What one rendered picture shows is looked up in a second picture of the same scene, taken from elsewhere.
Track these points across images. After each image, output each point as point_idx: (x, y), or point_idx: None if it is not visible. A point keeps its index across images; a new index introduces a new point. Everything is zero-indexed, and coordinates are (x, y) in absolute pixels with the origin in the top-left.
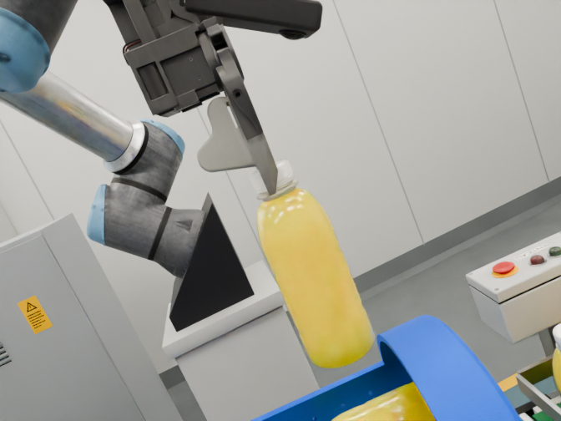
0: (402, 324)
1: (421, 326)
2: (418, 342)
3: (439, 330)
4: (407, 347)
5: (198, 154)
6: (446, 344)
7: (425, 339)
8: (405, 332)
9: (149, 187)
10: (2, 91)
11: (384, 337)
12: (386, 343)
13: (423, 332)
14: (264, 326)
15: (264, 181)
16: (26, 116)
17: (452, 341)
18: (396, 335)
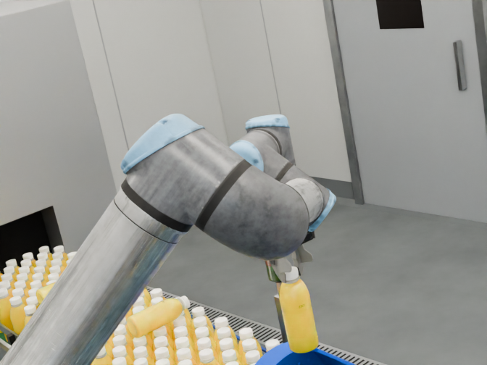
0: (264, 364)
1: (273, 353)
2: (285, 349)
3: (277, 347)
4: (288, 350)
5: (311, 254)
6: (286, 344)
7: (283, 348)
8: (276, 355)
9: None
10: (314, 229)
11: (278, 361)
12: (280, 364)
13: (279, 350)
14: None
15: (303, 267)
16: (99, 348)
17: (284, 343)
18: (279, 357)
